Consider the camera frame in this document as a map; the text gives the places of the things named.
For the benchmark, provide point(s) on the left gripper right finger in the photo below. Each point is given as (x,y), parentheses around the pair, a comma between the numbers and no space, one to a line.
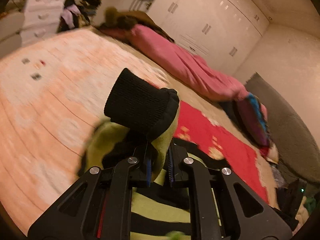
(222,206)

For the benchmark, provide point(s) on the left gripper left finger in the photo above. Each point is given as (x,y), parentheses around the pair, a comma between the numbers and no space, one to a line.
(96,206)

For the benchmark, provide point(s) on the green black striped sweater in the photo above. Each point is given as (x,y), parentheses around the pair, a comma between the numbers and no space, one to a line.
(134,143)

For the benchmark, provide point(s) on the pile of clothes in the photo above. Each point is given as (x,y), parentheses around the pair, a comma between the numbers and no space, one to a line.
(78,15)

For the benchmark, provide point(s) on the red floral blanket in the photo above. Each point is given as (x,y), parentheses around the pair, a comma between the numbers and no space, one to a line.
(198,136)

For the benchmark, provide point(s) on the grey quilted headboard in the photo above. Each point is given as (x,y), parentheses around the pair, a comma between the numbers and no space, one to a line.
(297,148)

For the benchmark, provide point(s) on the rainbow striped pillow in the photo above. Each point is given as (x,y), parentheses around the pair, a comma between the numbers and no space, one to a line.
(253,119)

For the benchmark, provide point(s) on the pink duvet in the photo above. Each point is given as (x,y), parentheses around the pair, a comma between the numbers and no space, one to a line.
(192,70)

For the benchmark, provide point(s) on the white wardrobe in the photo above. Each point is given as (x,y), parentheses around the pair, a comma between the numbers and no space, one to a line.
(223,32)

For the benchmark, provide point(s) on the white drawer chest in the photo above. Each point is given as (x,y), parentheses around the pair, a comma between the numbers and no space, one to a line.
(41,20)

